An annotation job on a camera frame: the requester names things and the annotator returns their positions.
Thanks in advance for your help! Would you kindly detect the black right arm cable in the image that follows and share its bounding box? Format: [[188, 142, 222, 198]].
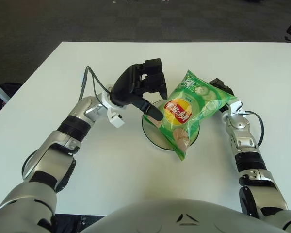
[[244, 111, 264, 148]]

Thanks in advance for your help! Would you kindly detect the silver robot torso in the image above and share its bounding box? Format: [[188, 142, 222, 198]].
[[81, 198, 286, 233]]

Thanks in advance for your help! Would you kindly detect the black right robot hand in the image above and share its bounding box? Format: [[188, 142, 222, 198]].
[[208, 77, 235, 113]]

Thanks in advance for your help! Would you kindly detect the white desk edge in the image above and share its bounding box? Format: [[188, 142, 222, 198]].
[[0, 77, 11, 102]]

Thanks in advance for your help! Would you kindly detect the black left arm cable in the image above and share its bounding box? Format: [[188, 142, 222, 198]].
[[21, 66, 112, 192]]

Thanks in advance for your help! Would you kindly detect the white plate with black rim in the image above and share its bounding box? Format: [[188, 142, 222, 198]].
[[142, 100, 200, 151]]

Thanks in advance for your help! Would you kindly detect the green potato chips bag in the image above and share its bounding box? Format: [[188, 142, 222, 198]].
[[146, 69, 239, 161]]

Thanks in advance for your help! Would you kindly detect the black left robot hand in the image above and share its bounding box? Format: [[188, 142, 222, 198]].
[[110, 58, 169, 122]]

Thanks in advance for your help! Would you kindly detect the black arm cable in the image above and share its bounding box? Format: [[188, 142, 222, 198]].
[[21, 66, 112, 192], [244, 111, 264, 148]]

